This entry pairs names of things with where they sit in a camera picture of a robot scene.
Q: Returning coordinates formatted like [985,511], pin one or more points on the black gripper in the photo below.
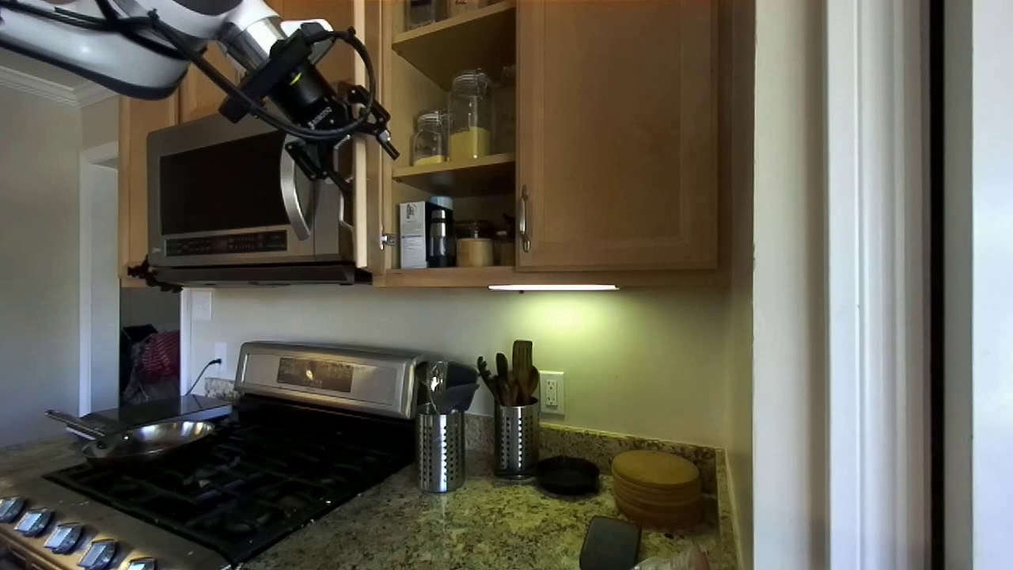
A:
[305,91]

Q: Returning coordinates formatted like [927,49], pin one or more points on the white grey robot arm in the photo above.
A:
[105,49]

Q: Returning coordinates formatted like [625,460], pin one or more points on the stainless steel microwave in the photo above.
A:
[222,190]

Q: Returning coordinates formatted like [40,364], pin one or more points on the small glass jar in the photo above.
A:
[427,144]

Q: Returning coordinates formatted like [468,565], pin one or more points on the white box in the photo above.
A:
[414,240]

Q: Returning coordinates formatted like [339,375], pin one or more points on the glass jar with yellow contents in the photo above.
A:
[468,130]

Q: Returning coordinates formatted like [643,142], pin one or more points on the black canister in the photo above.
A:
[440,231]

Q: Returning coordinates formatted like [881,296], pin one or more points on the glass storage jar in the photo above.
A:
[423,12]

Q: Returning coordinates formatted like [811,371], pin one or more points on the short yellow jar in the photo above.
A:
[476,251]

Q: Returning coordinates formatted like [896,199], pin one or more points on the small dark jar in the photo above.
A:
[504,249]

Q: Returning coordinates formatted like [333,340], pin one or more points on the under cabinet light strip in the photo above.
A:
[556,287]

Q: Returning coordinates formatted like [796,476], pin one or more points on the silver ladle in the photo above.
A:
[433,381]

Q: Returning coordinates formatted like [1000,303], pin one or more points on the black kitchen utensil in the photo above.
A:
[461,393]

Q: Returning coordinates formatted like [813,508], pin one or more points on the wooden spoon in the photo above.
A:
[523,364]

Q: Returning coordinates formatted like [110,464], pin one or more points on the dark red bag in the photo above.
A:
[152,364]

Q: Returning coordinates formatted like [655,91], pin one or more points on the perforated steel utensil holder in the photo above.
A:
[440,455]
[517,444]

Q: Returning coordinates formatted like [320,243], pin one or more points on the stainless steel gas stove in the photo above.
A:
[242,476]

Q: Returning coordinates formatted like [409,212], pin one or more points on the steel frying pan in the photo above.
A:
[160,435]

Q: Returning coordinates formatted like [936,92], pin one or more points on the black bowl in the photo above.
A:
[567,476]

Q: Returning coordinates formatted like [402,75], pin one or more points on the silver stove knob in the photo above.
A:
[137,565]
[98,554]
[63,540]
[6,508]
[34,523]

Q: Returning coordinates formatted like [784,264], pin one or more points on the light wood wall cabinet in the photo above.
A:
[464,175]

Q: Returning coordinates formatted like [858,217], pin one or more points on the white wall outlet with plug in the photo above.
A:
[218,379]

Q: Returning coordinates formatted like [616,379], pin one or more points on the white door frame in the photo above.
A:
[874,287]

